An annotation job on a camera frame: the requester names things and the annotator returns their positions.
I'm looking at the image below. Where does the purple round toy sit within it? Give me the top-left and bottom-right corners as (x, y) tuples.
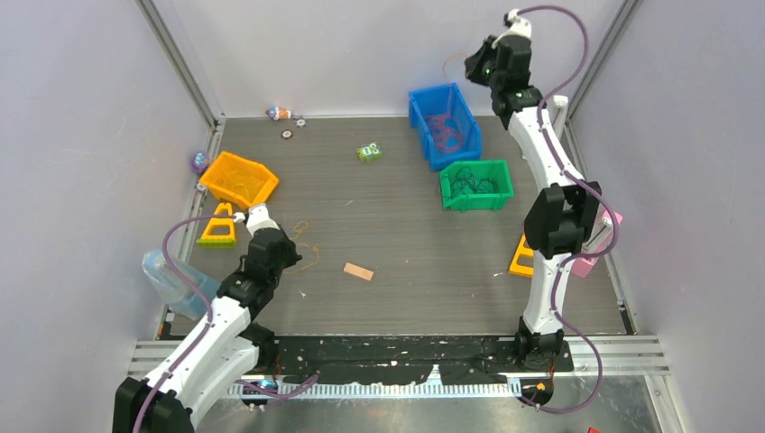
(191, 151), (211, 175)

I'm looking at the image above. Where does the yellow triangle block left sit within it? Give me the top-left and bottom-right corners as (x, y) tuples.
(196, 202), (236, 248)

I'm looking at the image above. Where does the white metronome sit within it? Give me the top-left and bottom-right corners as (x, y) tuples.
(521, 94), (569, 170)

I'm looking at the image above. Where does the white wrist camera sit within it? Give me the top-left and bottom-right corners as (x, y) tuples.
(245, 203), (281, 236)
(491, 9), (532, 49)

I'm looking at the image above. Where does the small wooden block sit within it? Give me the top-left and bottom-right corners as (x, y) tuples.
(343, 263), (374, 281)

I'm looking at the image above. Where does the blue plastic bin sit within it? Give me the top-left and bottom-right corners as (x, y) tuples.
(409, 82), (483, 171)

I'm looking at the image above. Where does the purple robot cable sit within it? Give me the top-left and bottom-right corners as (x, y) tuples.
(516, 5), (622, 415)
(131, 214), (321, 433)

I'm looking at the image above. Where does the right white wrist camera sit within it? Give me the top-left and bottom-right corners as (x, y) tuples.
(491, 9), (532, 49)

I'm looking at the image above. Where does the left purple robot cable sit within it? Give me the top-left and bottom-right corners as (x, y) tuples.
(131, 214), (321, 433)

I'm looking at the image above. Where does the orange plastic bin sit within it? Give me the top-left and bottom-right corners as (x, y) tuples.
(199, 152), (280, 210)

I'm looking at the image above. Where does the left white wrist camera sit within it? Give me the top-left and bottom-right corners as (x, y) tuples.
(245, 203), (281, 236)

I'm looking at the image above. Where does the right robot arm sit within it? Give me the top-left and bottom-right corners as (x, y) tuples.
(465, 35), (602, 371)

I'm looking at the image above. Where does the yellow triangle block right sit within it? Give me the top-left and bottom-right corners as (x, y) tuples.
(508, 234), (534, 278)

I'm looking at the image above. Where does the green plastic bin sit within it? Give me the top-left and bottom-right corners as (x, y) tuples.
(438, 160), (515, 212)

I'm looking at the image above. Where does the pink metronome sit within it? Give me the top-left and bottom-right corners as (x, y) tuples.
(571, 210), (613, 279)

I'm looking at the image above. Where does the yellow triangle block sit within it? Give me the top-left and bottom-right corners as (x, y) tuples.
(196, 202), (236, 248)
(508, 234), (534, 278)

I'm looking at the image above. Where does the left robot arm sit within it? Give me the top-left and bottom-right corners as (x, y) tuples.
(112, 226), (301, 432)

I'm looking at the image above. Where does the clear plastic bottle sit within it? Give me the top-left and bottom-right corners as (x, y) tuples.
(142, 249), (220, 320)

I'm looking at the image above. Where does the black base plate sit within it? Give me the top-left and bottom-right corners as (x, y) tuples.
(249, 336), (574, 385)

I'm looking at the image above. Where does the small clown figurine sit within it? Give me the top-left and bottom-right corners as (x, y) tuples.
(264, 106), (293, 121)

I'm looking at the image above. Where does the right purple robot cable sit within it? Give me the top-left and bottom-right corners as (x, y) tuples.
(516, 5), (622, 415)

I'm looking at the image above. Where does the green monster toy block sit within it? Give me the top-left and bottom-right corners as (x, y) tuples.
(356, 142), (383, 162)

